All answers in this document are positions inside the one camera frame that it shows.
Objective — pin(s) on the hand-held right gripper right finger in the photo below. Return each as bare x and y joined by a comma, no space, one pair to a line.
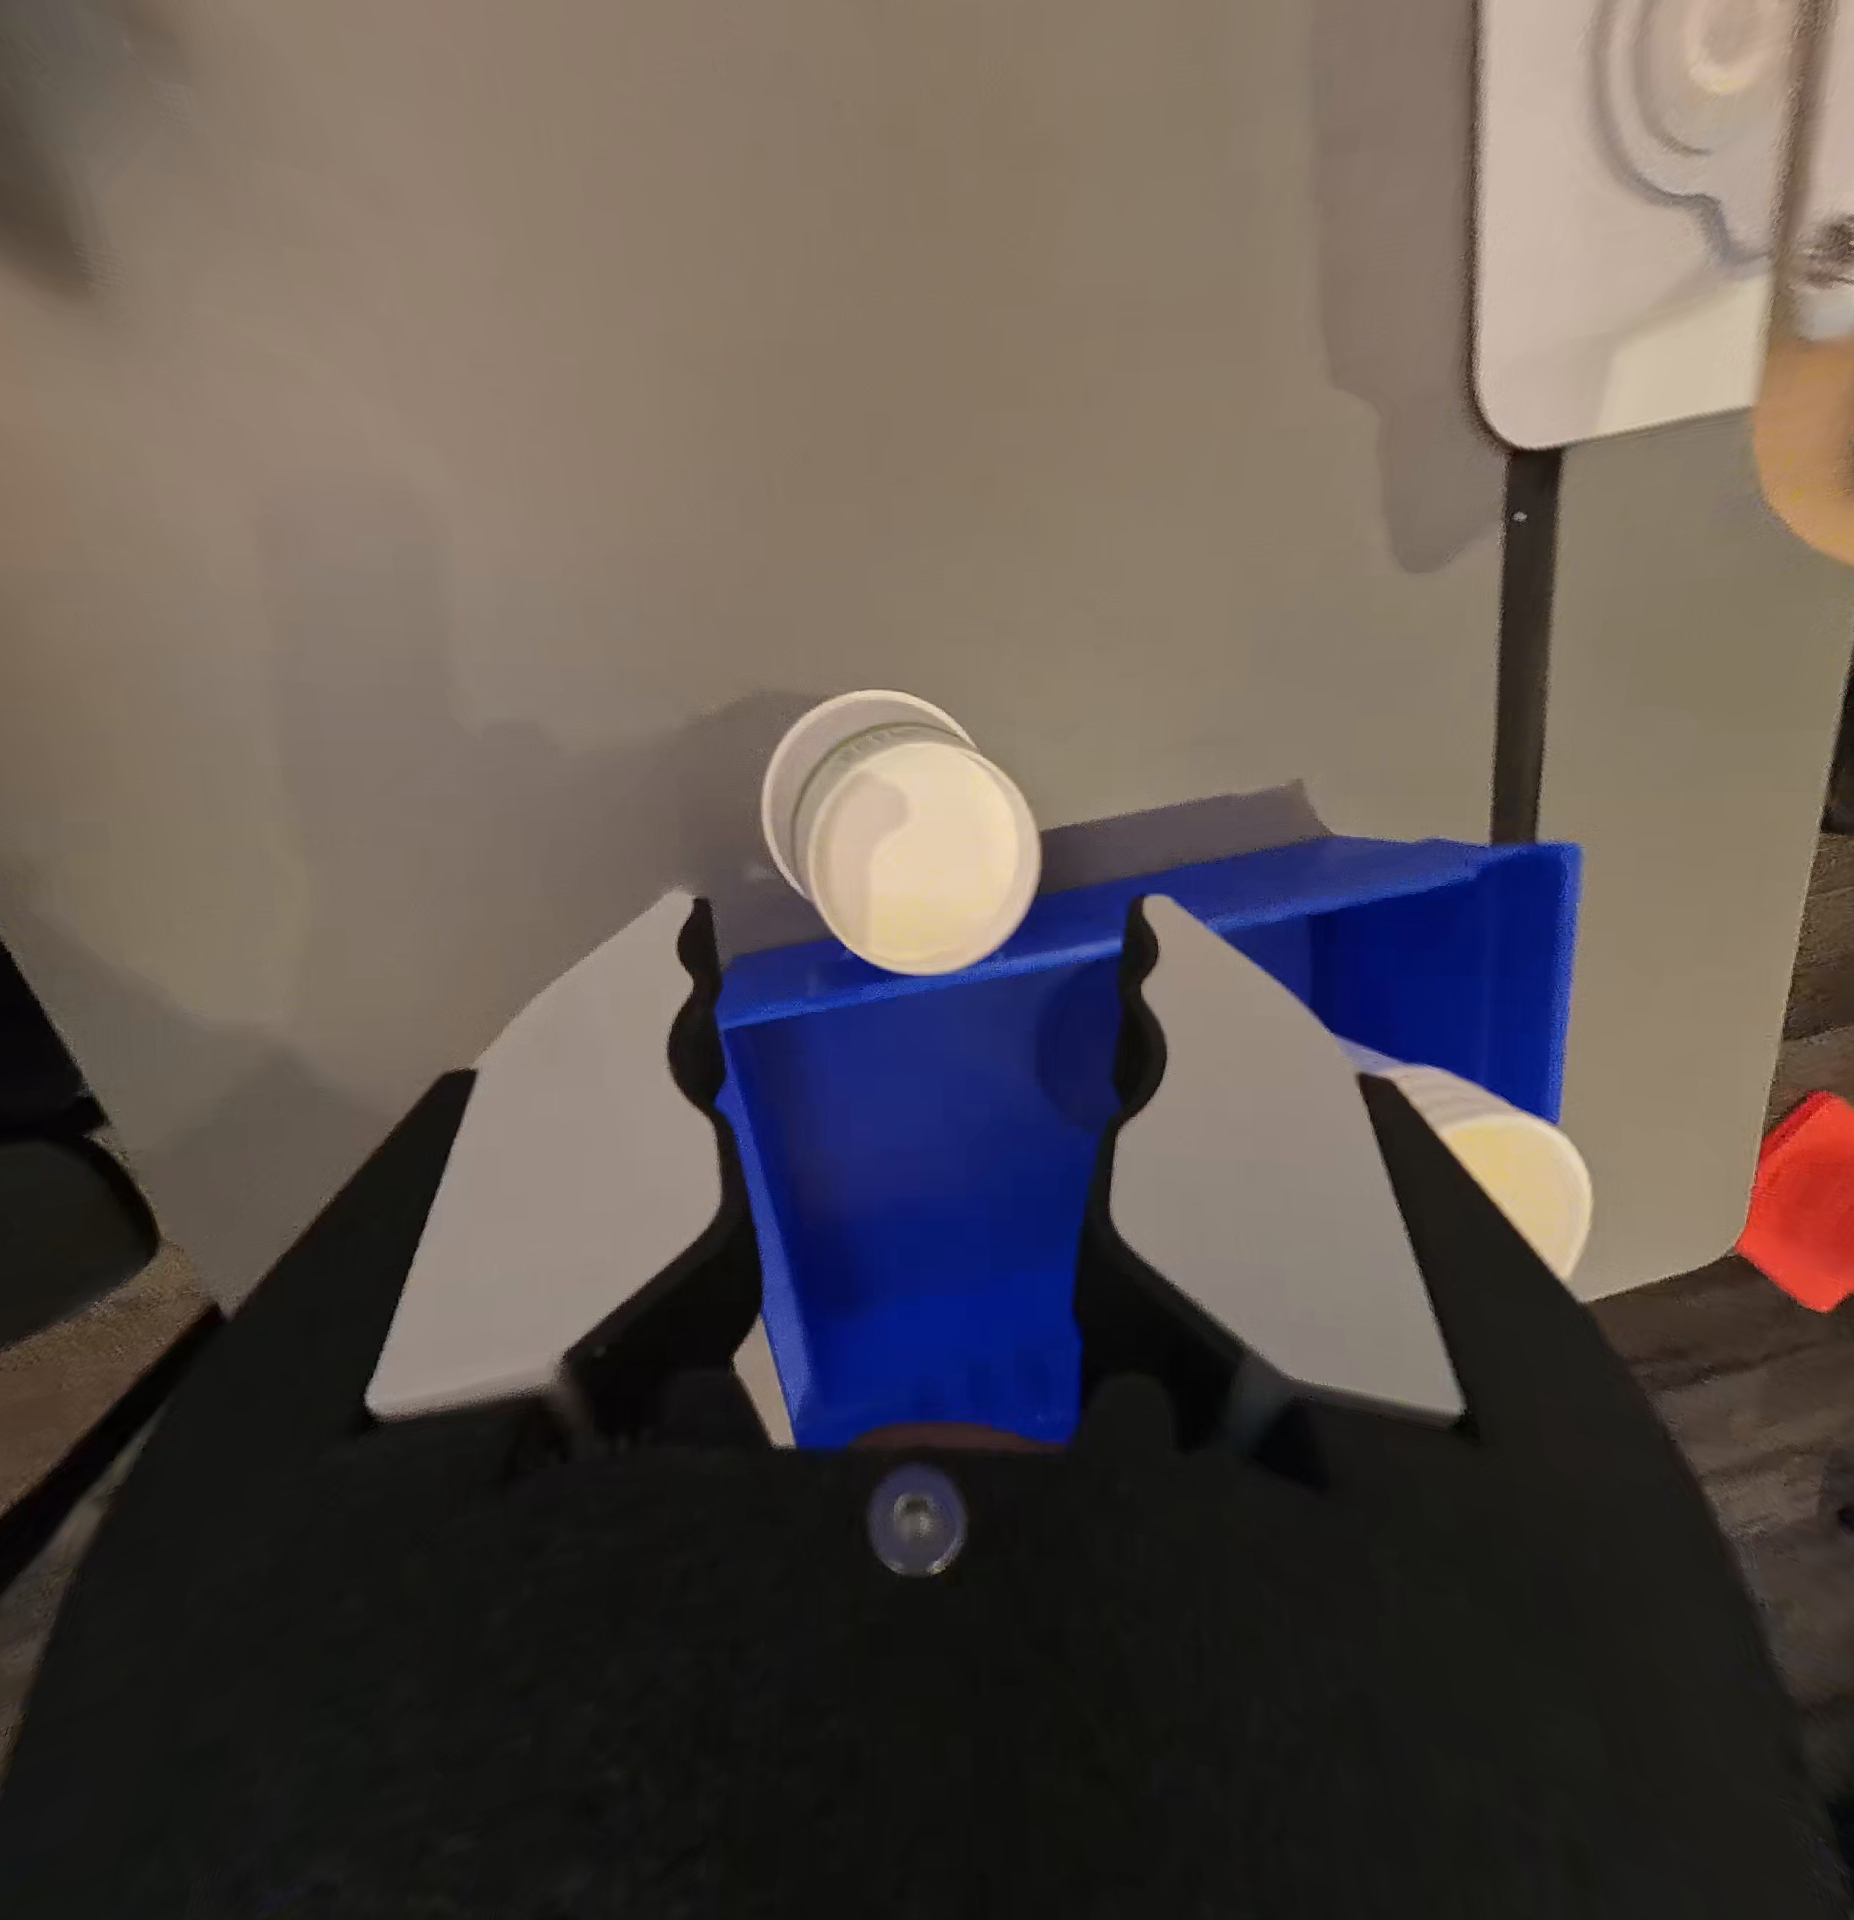
1273,1218

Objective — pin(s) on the stack of white paper cups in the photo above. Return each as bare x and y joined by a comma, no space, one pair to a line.
1514,1187

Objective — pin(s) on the white sign stand base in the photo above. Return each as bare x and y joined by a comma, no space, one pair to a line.
1543,301

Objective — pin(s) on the blue plastic bin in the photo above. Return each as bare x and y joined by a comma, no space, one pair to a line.
927,1169

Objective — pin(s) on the white paper cup green band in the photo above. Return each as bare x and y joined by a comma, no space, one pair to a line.
910,855

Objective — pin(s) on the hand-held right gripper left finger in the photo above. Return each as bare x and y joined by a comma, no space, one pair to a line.
570,1218

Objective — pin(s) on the orange traffic cone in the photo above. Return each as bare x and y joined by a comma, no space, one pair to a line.
1821,1202

